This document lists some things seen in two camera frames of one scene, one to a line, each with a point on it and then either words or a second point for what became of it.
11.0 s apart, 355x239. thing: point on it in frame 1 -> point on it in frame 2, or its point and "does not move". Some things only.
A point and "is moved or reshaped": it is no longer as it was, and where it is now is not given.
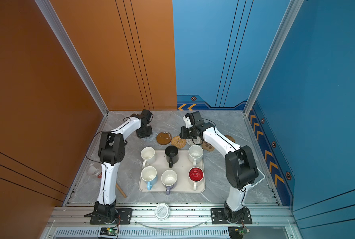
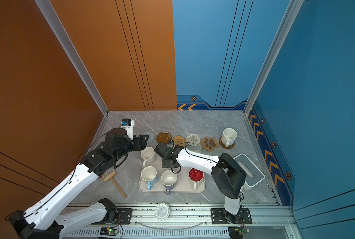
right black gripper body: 187,133 -> 164,164
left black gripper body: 145,132 -> 136,142
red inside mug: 195,175 does not move
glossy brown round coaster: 164,138 does not move
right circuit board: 236,232 does not move
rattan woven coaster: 178,142 does not move
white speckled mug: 195,154 is moved or reshaped
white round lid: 162,211 does not move
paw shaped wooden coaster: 206,145 does not move
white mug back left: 148,155 does not move
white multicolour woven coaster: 198,141 does not move
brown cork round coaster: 230,138 is moved or reshaped
